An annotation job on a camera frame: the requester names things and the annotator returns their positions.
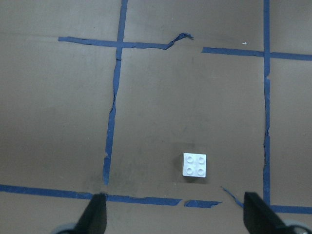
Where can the white block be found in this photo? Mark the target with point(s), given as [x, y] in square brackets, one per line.
[194, 165]

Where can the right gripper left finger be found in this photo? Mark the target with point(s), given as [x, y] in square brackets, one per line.
[94, 218]

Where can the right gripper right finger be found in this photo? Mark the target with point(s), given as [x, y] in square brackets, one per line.
[258, 217]

